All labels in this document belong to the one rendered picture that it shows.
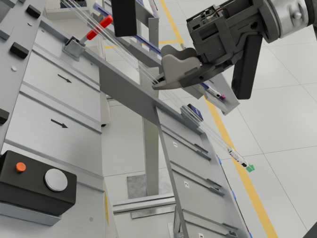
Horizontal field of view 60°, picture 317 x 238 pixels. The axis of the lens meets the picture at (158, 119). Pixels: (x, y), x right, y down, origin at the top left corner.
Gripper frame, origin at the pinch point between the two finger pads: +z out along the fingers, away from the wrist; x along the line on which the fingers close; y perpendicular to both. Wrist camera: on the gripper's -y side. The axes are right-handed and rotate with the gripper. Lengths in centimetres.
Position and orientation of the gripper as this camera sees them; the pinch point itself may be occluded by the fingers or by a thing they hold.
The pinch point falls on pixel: (161, 85)
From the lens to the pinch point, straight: 49.3
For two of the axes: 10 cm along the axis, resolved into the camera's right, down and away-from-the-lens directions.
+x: 0.1, 5.7, -8.2
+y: -4.8, -7.1, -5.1
